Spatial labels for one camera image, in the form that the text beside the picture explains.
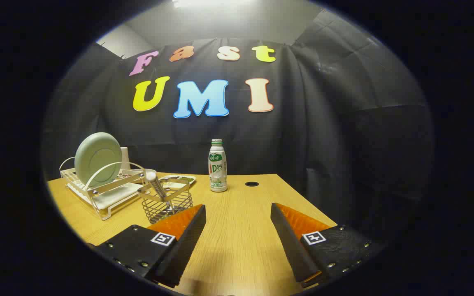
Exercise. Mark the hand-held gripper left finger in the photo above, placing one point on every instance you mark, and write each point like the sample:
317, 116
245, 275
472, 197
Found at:
187, 246

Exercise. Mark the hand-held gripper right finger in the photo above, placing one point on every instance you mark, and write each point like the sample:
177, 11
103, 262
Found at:
290, 246

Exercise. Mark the white toaster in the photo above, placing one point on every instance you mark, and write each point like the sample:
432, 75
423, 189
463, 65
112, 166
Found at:
124, 158

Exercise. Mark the white drink bottle green label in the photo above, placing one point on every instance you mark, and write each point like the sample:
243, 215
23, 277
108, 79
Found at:
217, 168

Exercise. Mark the black backdrop cloth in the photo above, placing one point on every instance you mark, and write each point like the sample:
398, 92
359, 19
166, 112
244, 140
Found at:
323, 144

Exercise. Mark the pale green plate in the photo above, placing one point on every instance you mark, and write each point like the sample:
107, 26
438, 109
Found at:
97, 158

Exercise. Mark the white divided tray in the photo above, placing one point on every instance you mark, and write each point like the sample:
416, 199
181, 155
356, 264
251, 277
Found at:
183, 179

